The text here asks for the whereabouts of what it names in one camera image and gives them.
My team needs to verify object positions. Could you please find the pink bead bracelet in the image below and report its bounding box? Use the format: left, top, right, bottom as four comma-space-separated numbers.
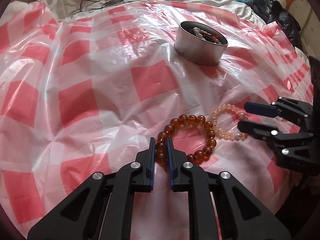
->
210, 103, 250, 142

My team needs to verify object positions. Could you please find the amber bead bracelet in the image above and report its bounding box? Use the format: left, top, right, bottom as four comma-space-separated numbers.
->
154, 114, 218, 173

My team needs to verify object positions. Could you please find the jewelry pile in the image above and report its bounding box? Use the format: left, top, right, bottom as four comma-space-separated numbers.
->
189, 27, 222, 45

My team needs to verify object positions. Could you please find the black jacket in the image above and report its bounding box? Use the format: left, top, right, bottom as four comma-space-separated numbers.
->
252, 0, 303, 50

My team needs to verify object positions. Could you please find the round silver metal tin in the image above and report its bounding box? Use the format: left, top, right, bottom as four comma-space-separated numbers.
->
174, 21, 228, 66

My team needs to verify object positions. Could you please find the tree decorated wardrobe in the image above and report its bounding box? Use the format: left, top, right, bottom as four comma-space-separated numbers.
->
276, 0, 319, 58

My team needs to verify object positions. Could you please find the round grey charger pad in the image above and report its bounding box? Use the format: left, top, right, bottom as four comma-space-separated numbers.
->
101, 0, 125, 8

